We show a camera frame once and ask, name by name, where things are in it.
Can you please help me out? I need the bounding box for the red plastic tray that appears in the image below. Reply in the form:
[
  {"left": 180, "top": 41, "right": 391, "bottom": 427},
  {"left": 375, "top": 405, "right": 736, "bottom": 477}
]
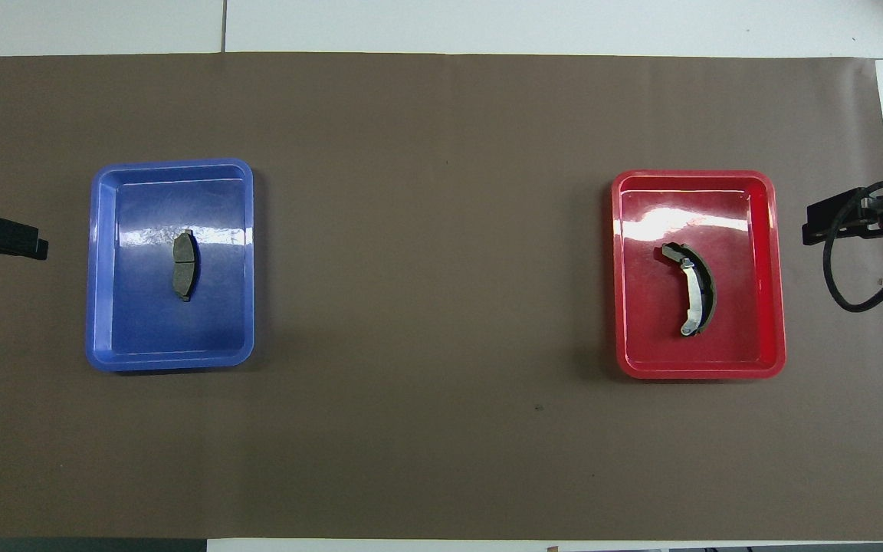
[{"left": 612, "top": 169, "right": 787, "bottom": 380}]

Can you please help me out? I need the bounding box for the brown table mat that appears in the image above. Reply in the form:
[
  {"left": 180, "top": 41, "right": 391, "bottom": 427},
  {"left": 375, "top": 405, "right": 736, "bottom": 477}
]
[{"left": 0, "top": 52, "right": 883, "bottom": 541}]

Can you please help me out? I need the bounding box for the curved brake shoe silver web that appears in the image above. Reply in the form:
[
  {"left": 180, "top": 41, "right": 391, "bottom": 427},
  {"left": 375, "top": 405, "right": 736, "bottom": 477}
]
[{"left": 660, "top": 241, "right": 718, "bottom": 338}]

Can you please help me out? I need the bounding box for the dark grey brake pad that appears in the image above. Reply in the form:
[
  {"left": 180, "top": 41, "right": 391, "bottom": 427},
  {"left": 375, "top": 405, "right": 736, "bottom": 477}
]
[{"left": 172, "top": 228, "right": 201, "bottom": 303}]

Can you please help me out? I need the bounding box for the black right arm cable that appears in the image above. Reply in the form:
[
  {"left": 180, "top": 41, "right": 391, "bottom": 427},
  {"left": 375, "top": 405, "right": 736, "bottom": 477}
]
[{"left": 823, "top": 176, "right": 883, "bottom": 314}]

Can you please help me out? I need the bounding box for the blue plastic tray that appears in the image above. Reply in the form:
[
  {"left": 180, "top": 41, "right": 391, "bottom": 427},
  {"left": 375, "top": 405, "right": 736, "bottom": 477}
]
[{"left": 85, "top": 158, "right": 256, "bottom": 373}]

